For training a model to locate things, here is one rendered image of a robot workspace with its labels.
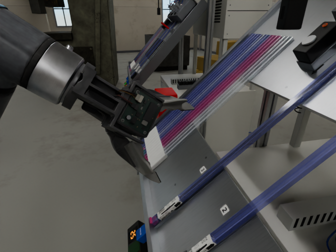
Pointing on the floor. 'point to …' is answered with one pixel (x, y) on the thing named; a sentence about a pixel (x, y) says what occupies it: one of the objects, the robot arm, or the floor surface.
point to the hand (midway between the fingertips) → (176, 144)
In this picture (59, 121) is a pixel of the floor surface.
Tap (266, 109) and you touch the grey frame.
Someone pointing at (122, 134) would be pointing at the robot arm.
